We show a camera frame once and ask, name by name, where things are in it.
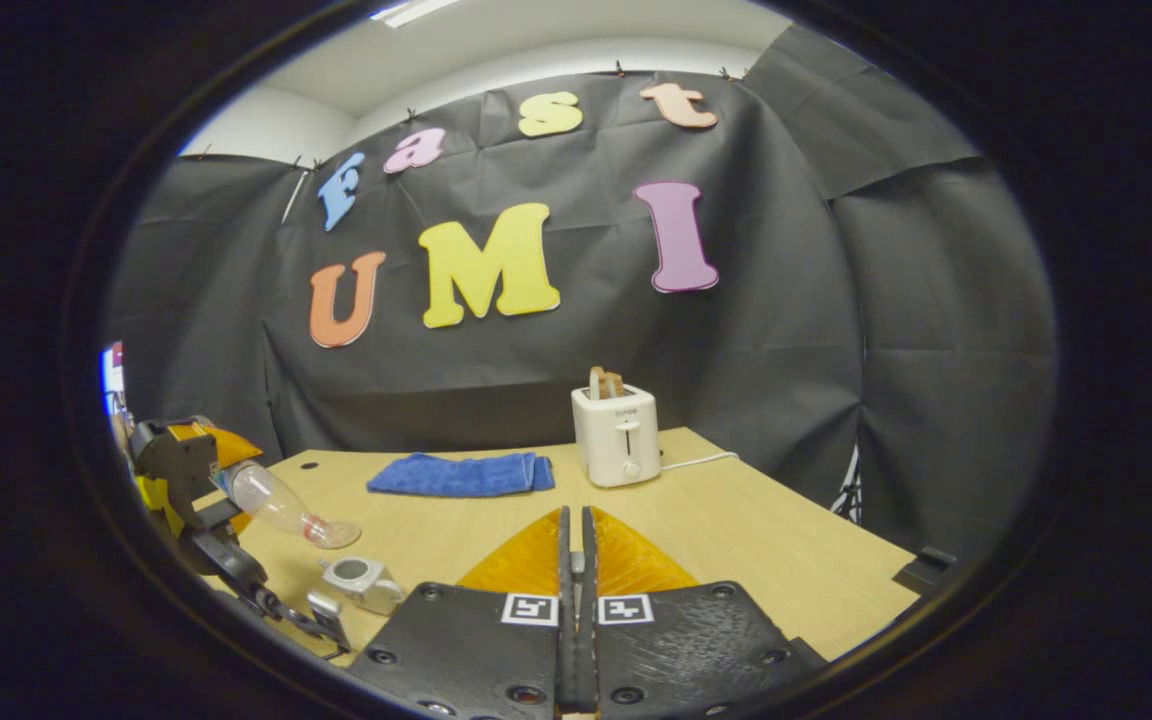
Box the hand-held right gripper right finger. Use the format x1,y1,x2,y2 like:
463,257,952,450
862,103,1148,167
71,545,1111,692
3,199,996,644
581,507,827,719

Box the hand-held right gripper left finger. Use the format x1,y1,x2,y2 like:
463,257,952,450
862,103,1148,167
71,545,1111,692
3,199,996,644
346,507,573,720

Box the clear plastic water bottle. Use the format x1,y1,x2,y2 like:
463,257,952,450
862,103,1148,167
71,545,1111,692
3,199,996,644
216,460,363,551

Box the blue folded towel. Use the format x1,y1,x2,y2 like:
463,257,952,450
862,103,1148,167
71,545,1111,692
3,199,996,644
367,452,556,498

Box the white toaster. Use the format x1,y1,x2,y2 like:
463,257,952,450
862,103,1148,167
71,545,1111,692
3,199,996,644
571,384,662,489

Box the small black block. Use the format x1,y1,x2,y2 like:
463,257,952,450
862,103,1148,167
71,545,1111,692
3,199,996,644
891,547,959,597

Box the black backdrop cloth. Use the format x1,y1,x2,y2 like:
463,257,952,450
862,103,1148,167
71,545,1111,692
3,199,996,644
101,25,1059,561

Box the ceiling light panel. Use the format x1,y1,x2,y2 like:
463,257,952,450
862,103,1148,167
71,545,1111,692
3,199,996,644
376,0,459,28

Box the white toaster cable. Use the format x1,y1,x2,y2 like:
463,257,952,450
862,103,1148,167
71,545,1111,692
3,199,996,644
660,451,740,473

